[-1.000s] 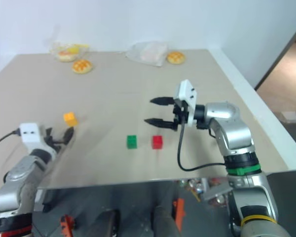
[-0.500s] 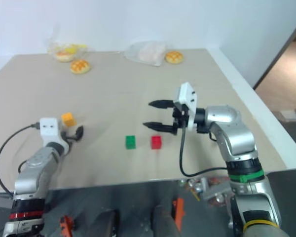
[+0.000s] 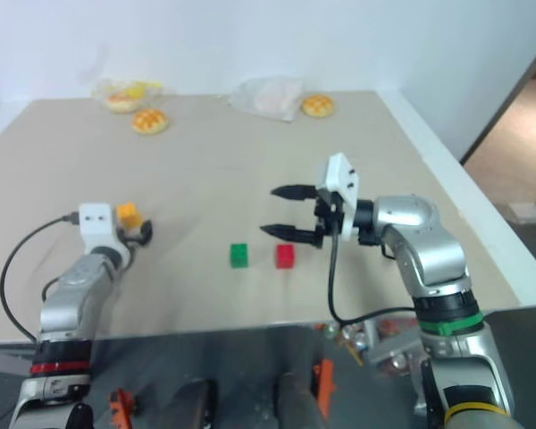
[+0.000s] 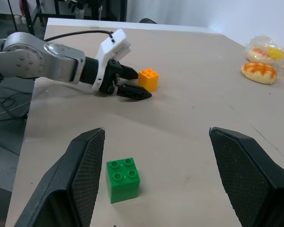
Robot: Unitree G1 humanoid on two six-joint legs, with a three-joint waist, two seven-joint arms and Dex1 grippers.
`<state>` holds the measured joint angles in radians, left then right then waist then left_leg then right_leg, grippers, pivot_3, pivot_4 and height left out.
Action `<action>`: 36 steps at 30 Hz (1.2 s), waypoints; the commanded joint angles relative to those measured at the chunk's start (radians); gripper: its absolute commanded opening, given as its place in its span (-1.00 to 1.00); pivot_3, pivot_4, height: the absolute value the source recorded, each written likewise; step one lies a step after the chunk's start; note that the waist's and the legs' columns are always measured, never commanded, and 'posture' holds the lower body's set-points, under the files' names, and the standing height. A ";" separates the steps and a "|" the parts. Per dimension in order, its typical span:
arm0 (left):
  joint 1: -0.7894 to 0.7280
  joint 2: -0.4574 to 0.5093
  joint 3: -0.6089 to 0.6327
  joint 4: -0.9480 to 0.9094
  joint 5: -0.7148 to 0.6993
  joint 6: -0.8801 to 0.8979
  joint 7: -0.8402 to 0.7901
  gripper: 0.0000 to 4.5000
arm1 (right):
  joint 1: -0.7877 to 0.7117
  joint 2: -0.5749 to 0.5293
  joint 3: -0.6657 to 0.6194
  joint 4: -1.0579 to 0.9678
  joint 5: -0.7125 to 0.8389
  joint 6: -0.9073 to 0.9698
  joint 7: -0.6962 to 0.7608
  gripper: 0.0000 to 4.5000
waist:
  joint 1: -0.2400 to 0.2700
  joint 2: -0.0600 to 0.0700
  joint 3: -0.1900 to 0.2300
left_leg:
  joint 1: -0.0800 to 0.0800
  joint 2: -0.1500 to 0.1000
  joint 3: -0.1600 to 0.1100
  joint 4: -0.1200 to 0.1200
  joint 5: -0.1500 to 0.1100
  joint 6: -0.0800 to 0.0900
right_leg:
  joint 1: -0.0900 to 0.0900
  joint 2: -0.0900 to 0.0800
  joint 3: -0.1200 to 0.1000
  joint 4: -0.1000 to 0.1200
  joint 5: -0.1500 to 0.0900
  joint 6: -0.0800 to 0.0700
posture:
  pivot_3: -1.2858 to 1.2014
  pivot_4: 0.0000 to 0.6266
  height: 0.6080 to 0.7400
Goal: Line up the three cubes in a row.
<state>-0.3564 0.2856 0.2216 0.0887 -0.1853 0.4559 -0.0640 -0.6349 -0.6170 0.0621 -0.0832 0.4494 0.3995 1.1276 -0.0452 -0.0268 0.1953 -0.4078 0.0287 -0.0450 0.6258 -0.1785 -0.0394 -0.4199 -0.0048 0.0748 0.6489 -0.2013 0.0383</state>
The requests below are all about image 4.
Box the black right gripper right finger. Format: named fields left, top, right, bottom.
left=208, top=126, right=284, bottom=227

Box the green toy building cube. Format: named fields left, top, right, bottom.
left=106, top=157, right=141, bottom=204

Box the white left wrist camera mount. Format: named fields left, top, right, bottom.
left=91, top=28, right=133, bottom=90

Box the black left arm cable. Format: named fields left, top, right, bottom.
left=44, top=30, right=115, bottom=44

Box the clear plastic bag of bread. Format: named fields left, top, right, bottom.
left=244, top=35, right=284, bottom=72

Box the black round object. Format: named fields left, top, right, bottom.
left=139, top=18, right=158, bottom=25

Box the black metal frame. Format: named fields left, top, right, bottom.
left=5, top=0, right=128, bottom=41

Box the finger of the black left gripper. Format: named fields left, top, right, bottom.
left=116, top=84, right=153, bottom=101
left=119, top=64, right=139, bottom=80

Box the orange glazed toy bread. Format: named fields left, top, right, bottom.
left=240, top=61, right=278, bottom=85

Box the orange toy building cube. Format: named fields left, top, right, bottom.
left=137, top=68, right=160, bottom=92

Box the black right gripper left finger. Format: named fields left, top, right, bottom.
left=14, top=127, right=106, bottom=227

